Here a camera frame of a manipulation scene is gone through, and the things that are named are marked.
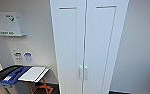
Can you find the white wardrobe door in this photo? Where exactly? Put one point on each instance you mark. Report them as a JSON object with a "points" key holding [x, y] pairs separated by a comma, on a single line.
{"points": [[67, 40], [104, 40]]}

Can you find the white flat board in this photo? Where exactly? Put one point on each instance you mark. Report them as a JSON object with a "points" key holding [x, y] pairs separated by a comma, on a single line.
{"points": [[32, 74]]}

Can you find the orange folding stand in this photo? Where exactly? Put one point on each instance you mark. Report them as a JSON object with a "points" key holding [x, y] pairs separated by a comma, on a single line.
{"points": [[44, 87]]}

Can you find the grey wall box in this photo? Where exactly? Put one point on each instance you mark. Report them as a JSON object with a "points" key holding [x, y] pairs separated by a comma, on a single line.
{"points": [[7, 24]]}

